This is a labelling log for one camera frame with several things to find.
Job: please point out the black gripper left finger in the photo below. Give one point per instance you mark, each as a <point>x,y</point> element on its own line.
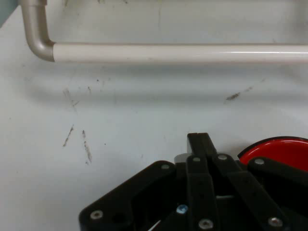
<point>199,187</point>

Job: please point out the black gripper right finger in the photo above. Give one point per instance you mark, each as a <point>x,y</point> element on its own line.
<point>243,187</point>

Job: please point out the red bowl with black rim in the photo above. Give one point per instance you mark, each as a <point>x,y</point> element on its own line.
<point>286,151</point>

